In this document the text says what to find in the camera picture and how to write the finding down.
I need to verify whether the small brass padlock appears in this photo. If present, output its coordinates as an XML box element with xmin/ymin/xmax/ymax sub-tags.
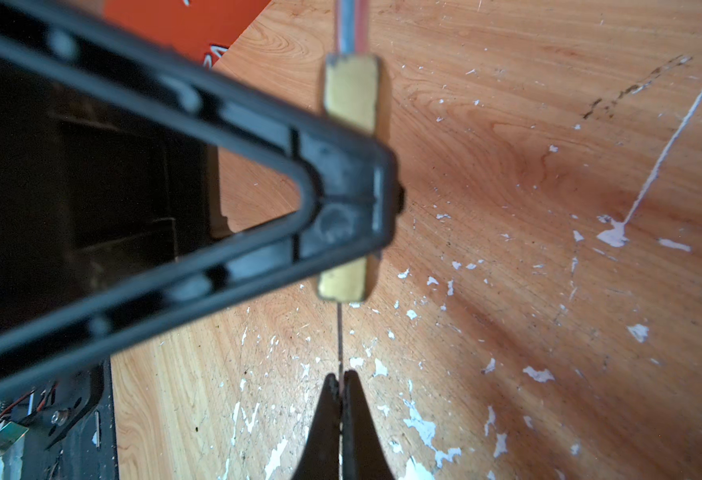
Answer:
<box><xmin>316</xmin><ymin>0</ymin><xmax>385</xmax><ymax>304</ymax></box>

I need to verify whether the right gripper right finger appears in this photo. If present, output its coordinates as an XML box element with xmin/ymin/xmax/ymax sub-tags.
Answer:
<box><xmin>341</xmin><ymin>370</ymin><xmax>394</xmax><ymax>480</ymax></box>

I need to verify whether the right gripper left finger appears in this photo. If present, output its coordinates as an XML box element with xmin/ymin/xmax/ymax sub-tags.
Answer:
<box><xmin>292</xmin><ymin>373</ymin><xmax>342</xmax><ymax>480</ymax></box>

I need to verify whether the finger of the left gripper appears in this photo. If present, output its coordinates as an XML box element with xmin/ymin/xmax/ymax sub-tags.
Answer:
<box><xmin>0</xmin><ymin>1</ymin><xmax>401</xmax><ymax>400</ymax></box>

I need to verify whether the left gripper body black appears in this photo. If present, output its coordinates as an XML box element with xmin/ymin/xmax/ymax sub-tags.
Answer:
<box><xmin>0</xmin><ymin>59</ymin><xmax>229</xmax><ymax>334</ymax></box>

